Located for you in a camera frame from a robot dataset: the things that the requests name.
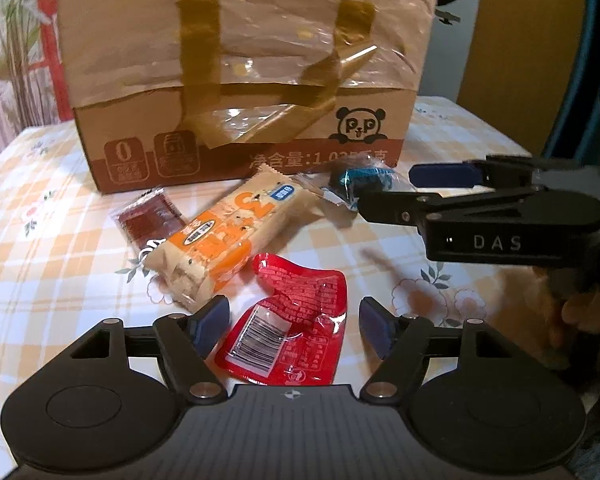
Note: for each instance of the person's right hand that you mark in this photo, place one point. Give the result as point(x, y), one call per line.
point(590, 312)

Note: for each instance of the printed red wall cloth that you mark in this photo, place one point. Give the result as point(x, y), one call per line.
point(20, 60)

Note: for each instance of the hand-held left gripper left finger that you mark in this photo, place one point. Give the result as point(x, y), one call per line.
point(212, 320)

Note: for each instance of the dark red snack packet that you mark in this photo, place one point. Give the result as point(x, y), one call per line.
point(147, 220)

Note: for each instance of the orange and white cracker packet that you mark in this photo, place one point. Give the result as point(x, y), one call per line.
point(230, 225)

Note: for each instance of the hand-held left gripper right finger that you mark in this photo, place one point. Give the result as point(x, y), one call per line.
point(375, 327)

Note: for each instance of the brown taped cardboard box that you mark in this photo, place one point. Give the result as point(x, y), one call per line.
point(255, 35)

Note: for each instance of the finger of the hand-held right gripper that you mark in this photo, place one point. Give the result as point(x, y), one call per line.
point(390, 207)
point(440, 174)

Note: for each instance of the blue candy packet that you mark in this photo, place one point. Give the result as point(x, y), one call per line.
point(365, 175)

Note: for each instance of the wooden door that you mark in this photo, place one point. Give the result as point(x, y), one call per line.
point(520, 60)

